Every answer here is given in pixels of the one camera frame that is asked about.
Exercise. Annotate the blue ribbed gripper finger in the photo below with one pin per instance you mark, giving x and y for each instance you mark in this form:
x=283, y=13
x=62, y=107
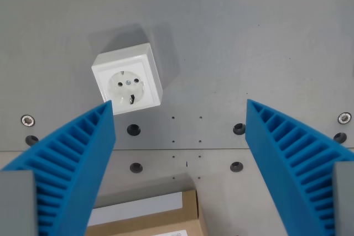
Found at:
x=83, y=161
x=279, y=161

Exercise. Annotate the silver hex bolt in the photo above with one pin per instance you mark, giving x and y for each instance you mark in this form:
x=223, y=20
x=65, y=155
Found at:
x=28, y=120
x=344, y=118

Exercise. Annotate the brown cardboard box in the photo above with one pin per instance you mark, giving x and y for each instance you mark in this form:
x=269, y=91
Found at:
x=155, y=216

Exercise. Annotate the white wall socket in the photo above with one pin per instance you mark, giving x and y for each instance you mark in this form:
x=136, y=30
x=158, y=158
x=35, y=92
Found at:
x=127, y=81

